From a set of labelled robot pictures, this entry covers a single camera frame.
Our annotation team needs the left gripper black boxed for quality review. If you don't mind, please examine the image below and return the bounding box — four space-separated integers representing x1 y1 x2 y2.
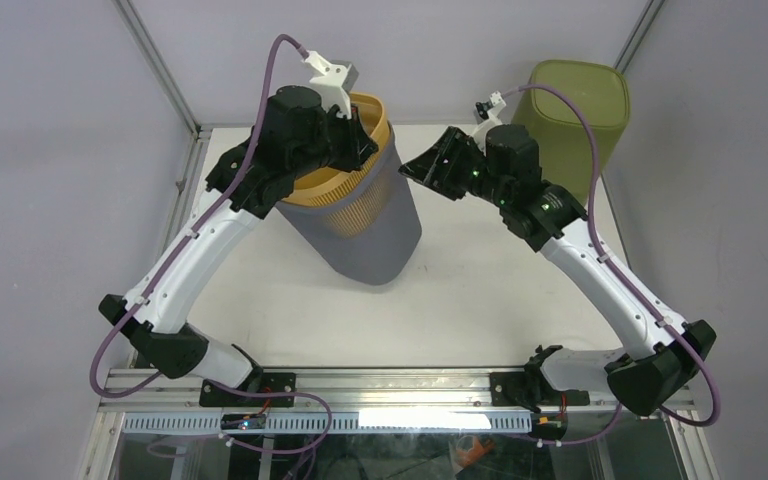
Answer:
290 100 379 180

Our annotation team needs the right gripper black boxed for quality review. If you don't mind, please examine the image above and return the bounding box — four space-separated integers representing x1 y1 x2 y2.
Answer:
397 127 511 208

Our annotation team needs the yellow slatted plastic basket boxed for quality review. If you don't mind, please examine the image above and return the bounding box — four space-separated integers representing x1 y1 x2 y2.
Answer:
278 92 393 238

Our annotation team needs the grey slatted plastic basket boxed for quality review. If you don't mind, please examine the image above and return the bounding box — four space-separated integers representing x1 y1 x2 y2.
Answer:
277 138 422 286

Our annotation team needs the green slatted plastic basket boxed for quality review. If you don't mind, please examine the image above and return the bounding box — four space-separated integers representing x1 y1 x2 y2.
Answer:
511 59 631 205

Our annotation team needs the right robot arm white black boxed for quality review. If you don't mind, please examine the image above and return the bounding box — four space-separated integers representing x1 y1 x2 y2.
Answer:
399 124 716 416

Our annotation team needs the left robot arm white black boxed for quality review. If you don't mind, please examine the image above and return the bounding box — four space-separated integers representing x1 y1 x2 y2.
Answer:
99 86 379 406

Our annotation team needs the orange object under table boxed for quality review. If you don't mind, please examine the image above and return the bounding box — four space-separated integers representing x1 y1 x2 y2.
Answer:
454 435 495 468

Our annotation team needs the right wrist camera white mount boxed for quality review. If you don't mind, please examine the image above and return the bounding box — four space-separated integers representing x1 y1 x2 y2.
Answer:
471 91 507 143

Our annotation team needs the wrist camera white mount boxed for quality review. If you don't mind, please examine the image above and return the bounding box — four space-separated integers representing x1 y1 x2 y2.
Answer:
303 50 359 119
471 91 507 143

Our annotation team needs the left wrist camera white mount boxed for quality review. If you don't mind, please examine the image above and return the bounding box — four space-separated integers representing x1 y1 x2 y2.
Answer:
303 50 359 119

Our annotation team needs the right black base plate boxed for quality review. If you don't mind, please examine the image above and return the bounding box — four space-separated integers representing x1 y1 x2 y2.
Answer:
489 370 590 409

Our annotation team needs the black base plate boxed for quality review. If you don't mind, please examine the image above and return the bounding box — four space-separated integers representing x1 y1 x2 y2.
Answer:
198 372 297 408
489 370 590 409

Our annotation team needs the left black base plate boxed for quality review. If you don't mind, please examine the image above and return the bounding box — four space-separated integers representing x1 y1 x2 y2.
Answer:
198 372 297 408

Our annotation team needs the right aluminium frame post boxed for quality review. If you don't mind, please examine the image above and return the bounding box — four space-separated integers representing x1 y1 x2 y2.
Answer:
613 0 667 74

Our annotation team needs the aluminium frame post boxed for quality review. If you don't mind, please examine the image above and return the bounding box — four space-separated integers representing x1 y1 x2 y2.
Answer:
613 0 667 74
112 0 201 138

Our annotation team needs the left aluminium frame post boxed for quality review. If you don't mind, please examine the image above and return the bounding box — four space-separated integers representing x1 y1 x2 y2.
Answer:
112 0 201 138

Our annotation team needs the white slotted cable duct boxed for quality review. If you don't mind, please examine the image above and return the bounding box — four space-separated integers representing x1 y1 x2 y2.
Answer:
122 408 532 436

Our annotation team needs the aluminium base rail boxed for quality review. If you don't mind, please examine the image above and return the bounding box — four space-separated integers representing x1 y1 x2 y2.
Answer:
97 367 697 415

